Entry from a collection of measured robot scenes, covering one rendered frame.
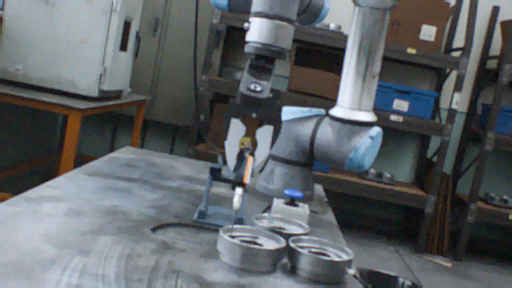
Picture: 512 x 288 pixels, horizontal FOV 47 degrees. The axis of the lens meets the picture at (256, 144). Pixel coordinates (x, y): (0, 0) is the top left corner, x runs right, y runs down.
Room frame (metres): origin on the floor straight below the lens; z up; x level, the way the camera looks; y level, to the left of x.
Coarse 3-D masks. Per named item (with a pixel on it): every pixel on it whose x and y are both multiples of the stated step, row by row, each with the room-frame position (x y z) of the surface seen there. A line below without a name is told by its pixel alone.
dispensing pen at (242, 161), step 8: (248, 144) 0.98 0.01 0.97; (248, 152) 0.97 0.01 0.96; (240, 160) 0.94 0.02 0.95; (240, 168) 0.94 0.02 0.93; (240, 176) 0.93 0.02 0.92; (232, 184) 0.94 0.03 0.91; (240, 184) 0.93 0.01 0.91; (240, 192) 0.93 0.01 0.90; (240, 200) 0.92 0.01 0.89; (232, 224) 0.90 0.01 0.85
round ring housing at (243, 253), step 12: (228, 228) 0.92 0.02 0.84; (240, 228) 0.93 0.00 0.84; (252, 228) 0.94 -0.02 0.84; (228, 240) 0.85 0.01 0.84; (240, 240) 0.90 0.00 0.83; (252, 240) 0.91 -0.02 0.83; (264, 240) 0.92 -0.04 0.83; (276, 240) 0.92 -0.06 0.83; (228, 252) 0.85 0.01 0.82; (240, 252) 0.84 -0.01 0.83; (252, 252) 0.84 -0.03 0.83; (264, 252) 0.84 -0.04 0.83; (276, 252) 0.85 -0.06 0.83; (228, 264) 0.85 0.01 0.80; (240, 264) 0.84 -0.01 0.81; (252, 264) 0.84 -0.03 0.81; (264, 264) 0.84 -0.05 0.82; (276, 264) 0.88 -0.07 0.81
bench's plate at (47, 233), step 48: (48, 192) 1.06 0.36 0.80; (96, 192) 1.13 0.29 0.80; (144, 192) 1.21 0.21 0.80; (192, 192) 1.30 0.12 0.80; (0, 240) 0.77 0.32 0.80; (48, 240) 0.80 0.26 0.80; (96, 240) 0.85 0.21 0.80; (144, 240) 0.89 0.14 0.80; (192, 240) 0.94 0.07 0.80; (336, 240) 1.13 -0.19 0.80
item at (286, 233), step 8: (256, 216) 1.03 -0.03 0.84; (264, 216) 1.05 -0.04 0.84; (272, 216) 1.06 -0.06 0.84; (280, 216) 1.06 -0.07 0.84; (256, 224) 0.98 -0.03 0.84; (272, 224) 1.03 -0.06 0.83; (280, 224) 1.05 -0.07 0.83; (288, 224) 1.06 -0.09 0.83; (296, 224) 1.05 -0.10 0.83; (304, 224) 1.03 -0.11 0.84; (272, 232) 0.96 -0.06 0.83; (280, 232) 0.96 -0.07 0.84; (288, 232) 0.96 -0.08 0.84; (296, 232) 0.97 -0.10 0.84; (304, 232) 0.98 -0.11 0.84; (288, 240) 0.96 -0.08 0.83
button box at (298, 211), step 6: (276, 204) 1.13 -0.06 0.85; (282, 204) 1.15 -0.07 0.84; (288, 204) 1.15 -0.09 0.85; (294, 204) 1.15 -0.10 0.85; (300, 204) 1.18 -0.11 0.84; (306, 204) 1.19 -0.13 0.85; (276, 210) 1.13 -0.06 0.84; (282, 210) 1.13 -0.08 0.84; (288, 210) 1.13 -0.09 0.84; (294, 210) 1.13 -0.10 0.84; (300, 210) 1.13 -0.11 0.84; (306, 210) 1.13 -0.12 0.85; (288, 216) 1.13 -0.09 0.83; (294, 216) 1.12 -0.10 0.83; (300, 216) 1.12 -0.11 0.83; (306, 216) 1.12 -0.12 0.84; (306, 222) 1.12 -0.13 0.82
